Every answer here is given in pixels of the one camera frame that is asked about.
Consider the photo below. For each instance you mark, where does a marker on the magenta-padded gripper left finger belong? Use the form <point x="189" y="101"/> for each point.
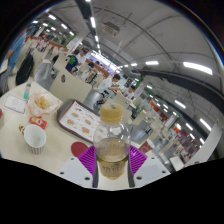
<point x="85" y="160"/>

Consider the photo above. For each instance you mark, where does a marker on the dark brown food tray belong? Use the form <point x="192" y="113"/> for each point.
<point x="61" y="118"/>

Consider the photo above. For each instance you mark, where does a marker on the printed paper tray liner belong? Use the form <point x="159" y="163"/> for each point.
<point x="80" y="120"/>

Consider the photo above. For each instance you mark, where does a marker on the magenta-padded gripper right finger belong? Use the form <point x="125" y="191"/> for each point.
<point x="138" y="160"/>

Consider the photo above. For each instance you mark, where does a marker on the person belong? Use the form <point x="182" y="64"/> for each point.
<point x="71" y="61"/>
<point x="128" y="92"/>
<point x="106" y="83"/>
<point x="15" y="50"/>
<point x="82" y="57"/>

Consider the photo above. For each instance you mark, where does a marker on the small teal clear bottle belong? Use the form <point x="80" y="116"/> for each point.
<point x="27" y="91"/>

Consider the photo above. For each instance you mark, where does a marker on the ceiling air conditioner unit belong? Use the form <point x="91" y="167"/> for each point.
<point x="110" y="28"/>

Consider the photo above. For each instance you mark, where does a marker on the red yellow snack packet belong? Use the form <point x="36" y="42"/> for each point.
<point x="38" y="122"/>

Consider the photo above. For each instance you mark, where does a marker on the white card red frame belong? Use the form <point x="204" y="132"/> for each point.
<point x="15" y="104"/>

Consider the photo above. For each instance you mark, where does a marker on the clear tea bottle yellow cap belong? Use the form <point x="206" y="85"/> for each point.
<point x="111" y="150"/>

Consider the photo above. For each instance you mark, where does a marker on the beige chair round hole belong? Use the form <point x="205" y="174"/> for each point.
<point x="71" y="87"/>

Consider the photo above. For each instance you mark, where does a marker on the black backpack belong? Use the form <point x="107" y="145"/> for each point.
<point x="25" y="70"/>

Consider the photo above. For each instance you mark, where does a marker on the group of ceiling lights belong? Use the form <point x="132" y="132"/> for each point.
<point x="197" y="67"/>

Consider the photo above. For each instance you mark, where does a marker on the clear plastic bag with fries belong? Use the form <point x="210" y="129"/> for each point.
<point x="43" y="103"/>

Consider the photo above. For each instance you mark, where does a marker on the group of beige chairs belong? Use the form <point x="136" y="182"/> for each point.
<point x="120" y="100"/>

